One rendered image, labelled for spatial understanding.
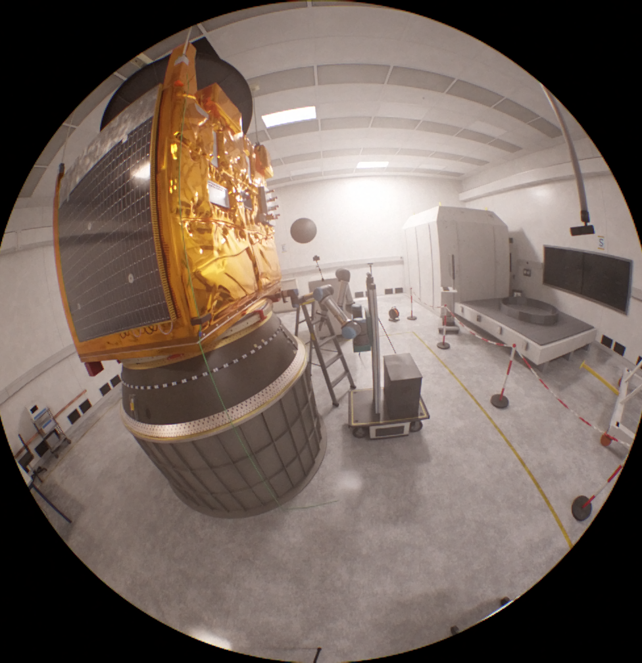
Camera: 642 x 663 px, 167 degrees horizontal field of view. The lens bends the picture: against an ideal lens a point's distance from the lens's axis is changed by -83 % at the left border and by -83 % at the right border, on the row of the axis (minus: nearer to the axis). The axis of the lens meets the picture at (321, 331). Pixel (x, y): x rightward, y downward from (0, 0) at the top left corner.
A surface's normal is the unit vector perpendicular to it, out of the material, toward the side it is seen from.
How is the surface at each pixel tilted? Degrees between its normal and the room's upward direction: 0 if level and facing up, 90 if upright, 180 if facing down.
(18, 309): 90
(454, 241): 90
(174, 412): 62
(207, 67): 122
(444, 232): 90
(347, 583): 0
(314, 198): 90
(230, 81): 126
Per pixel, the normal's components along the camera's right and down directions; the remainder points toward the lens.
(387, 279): -0.03, 0.35
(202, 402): 0.36, -0.22
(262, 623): -0.15, -0.93
